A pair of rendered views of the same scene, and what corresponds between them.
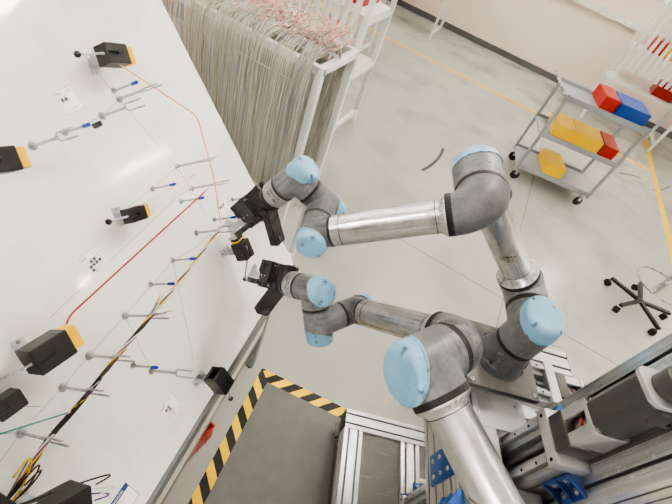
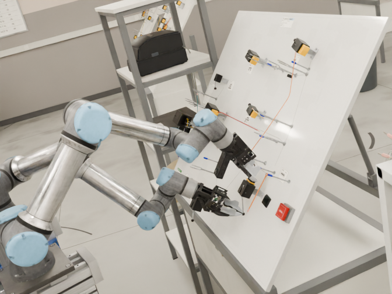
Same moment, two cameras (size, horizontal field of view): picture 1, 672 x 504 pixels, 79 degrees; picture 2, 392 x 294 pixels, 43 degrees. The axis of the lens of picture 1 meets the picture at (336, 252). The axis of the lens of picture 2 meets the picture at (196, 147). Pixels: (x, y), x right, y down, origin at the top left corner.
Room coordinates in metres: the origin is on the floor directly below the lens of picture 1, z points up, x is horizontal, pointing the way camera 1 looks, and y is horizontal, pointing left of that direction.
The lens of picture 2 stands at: (2.43, -0.41, 2.01)
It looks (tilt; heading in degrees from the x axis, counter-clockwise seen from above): 21 degrees down; 162
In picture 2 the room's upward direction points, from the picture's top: 14 degrees counter-clockwise
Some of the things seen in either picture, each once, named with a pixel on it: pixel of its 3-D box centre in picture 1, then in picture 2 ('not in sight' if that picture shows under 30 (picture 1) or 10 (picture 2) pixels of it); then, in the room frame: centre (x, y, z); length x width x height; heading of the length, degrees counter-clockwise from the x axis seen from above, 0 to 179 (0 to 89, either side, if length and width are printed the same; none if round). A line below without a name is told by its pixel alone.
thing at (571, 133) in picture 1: (567, 138); not in sight; (4.53, -1.77, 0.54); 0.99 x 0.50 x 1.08; 91
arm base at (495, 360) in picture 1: (508, 348); (28, 256); (0.80, -0.56, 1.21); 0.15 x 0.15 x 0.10
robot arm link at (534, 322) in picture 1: (532, 324); (16, 227); (0.81, -0.56, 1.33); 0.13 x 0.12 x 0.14; 7
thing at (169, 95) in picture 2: not in sight; (172, 77); (-2.73, 1.19, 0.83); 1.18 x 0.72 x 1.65; 170
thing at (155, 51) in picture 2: not in sight; (154, 51); (-0.32, 0.38, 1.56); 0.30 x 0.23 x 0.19; 89
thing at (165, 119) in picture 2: not in sight; (171, 125); (-0.36, 0.37, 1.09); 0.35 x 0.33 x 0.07; 177
